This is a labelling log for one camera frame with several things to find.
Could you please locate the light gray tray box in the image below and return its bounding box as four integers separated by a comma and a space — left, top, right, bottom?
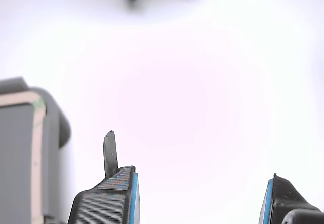
0, 76, 72, 224

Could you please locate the beige adhesive liner frame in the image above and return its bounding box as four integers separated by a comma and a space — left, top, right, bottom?
0, 91, 48, 224

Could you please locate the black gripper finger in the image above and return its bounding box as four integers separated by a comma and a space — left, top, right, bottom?
67, 130, 140, 224
258, 173, 321, 224

